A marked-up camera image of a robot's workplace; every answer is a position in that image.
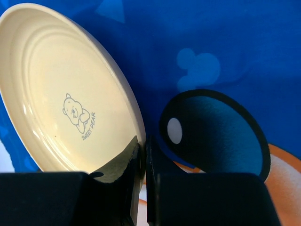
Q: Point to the yellow plate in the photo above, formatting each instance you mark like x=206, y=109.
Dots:
x=68, y=100

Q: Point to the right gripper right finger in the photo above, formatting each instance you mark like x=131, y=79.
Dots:
x=178, y=198

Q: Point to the blue cartoon placemat cloth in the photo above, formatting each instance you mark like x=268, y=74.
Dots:
x=218, y=84

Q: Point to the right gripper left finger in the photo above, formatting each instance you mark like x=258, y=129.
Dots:
x=108, y=196

